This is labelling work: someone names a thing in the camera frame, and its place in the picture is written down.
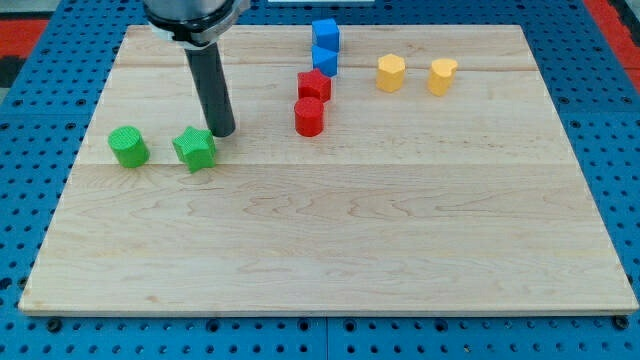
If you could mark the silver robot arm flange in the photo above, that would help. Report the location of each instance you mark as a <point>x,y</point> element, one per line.
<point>194,24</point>

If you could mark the yellow heart block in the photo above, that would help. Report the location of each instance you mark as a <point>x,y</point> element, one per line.
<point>441,75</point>

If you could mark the light wooden board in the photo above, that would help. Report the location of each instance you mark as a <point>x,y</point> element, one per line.
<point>406,204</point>

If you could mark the red cylinder block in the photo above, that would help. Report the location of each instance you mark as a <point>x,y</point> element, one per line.
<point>309,116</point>

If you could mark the red star block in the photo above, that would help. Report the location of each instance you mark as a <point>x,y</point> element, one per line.
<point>314,84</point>

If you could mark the blue triangle block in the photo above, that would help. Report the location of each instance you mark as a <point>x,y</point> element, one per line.
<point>324,60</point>

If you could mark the green star block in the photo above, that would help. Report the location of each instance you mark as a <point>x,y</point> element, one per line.
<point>195,148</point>

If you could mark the yellow hexagon block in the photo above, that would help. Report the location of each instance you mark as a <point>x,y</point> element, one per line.
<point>390,75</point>

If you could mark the blue cube block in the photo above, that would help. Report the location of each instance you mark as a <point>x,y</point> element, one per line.
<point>326,34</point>

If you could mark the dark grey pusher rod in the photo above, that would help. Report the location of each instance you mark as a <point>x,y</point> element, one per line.
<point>210,83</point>

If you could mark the green cylinder block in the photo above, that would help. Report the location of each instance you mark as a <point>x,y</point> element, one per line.
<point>128,146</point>

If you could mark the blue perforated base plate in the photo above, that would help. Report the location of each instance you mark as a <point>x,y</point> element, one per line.
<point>47,110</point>

